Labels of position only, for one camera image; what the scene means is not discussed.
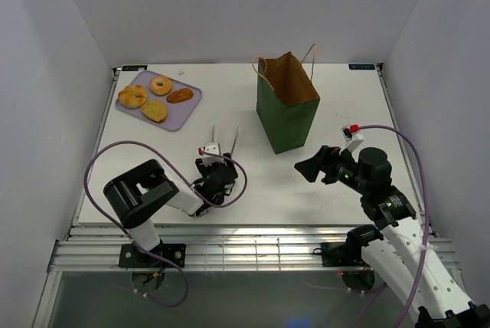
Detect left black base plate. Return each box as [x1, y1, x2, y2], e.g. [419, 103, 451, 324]
[118, 243, 186, 268]

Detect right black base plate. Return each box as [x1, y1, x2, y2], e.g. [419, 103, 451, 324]
[319, 242, 367, 267]

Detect green paper bag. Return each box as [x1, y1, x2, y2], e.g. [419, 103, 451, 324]
[252, 44, 320, 154]

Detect yellow bread slice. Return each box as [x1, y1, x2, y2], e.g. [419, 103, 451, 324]
[140, 100, 168, 123]

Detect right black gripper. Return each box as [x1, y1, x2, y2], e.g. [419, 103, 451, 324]
[293, 145, 369, 195]

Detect brown madeleine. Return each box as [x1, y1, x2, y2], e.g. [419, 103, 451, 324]
[166, 88, 194, 104]

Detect blue table label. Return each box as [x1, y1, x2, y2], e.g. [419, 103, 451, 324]
[348, 64, 376, 71]
[121, 65, 148, 71]

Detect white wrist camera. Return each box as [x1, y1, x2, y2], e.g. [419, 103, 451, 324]
[198, 141, 221, 156]
[341, 124, 364, 153]

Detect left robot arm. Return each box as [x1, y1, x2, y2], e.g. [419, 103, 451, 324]
[103, 153, 238, 267]

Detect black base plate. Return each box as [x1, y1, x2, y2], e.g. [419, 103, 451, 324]
[118, 243, 186, 268]
[319, 242, 367, 267]

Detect right blue table label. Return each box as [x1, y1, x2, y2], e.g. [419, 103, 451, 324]
[348, 64, 376, 71]

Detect aluminium rail frame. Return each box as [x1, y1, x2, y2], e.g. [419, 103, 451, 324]
[47, 224, 460, 272]

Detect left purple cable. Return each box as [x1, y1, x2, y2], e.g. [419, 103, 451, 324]
[83, 140, 248, 308]

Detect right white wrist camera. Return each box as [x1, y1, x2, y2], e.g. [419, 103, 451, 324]
[341, 124, 364, 153]

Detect metal tongs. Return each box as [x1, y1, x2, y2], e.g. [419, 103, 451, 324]
[211, 125, 240, 156]

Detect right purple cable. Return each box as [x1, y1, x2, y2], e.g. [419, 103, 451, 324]
[305, 123, 432, 328]

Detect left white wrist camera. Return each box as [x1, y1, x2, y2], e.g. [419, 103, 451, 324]
[198, 141, 221, 156]

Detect purple cable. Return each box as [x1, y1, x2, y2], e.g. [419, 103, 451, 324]
[83, 140, 248, 308]
[305, 123, 432, 328]

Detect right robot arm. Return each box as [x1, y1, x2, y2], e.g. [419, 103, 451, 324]
[294, 146, 489, 327]

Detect left blue table label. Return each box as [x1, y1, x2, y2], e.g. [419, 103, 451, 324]
[121, 65, 148, 71]

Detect golden bagel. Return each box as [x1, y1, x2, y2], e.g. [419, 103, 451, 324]
[118, 84, 148, 109]

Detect glazed ring donut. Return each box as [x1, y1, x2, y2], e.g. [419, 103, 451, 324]
[149, 75, 172, 96]

